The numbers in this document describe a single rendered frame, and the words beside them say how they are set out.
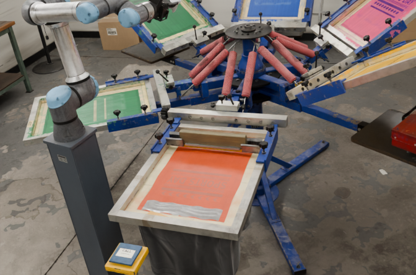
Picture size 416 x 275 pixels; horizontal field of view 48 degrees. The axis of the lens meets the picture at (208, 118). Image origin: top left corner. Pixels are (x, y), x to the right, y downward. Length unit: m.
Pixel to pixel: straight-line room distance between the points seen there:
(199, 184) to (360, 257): 1.37
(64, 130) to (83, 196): 0.35
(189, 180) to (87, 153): 0.51
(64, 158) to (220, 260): 0.87
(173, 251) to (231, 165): 0.50
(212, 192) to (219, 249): 0.25
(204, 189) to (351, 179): 1.84
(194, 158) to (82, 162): 0.55
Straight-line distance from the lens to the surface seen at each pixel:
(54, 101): 2.19
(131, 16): 1.84
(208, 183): 2.20
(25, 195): 4.19
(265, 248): 3.21
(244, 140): 2.32
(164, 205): 2.10
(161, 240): 2.21
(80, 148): 2.27
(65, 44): 2.22
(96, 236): 2.54
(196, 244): 2.14
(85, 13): 1.80
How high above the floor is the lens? 2.28
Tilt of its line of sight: 29 degrees down
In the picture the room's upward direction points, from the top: 7 degrees counter-clockwise
